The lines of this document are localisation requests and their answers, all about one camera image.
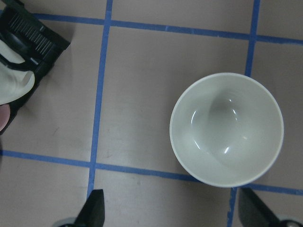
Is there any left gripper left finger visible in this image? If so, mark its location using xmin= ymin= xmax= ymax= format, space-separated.
xmin=54 ymin=189 xmax=106 ymax=227

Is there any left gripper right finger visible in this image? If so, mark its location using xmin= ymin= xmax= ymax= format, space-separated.
xmin=238 ymin=188 xmax=303 ymax=227

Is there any beige ceramic bowl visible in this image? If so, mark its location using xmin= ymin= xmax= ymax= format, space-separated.
xmin=169 ymin=73 xmax=284 ymax=188

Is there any black dish rack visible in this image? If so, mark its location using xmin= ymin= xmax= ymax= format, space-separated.
xmin=0 ymin=0 xmax=70 ymax=133

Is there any cream plate in rack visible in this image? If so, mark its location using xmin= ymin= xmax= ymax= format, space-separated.
xmin=0 ymin=41 xmax=35 ymax=105

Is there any pink plate in rack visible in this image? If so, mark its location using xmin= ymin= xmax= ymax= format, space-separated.
xmin=0 ymin=104 xmax=10 ymax=130

